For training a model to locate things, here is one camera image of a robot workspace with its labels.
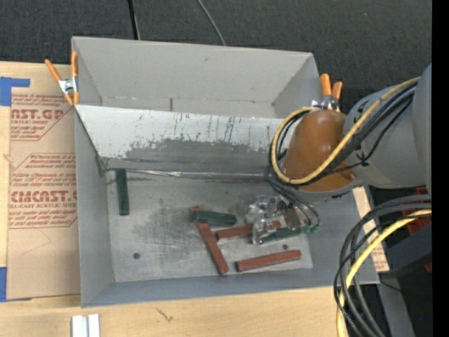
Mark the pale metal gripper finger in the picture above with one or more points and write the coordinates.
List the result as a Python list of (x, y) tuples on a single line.
[(263, 227), (262, 206)]

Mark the dark green flat block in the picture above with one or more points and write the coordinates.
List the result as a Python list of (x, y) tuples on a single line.
[(285, 234), (215, 218), (123, 191)]

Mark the red-brown flat block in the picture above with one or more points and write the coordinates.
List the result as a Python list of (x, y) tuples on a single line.
[(268, 260), (233, 231), (214, 248)]

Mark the grey metal bin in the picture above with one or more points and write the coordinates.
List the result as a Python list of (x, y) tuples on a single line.
[(168, 202)]

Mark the brown cardboard board red print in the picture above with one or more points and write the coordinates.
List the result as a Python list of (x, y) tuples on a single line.
[(42, 237)]

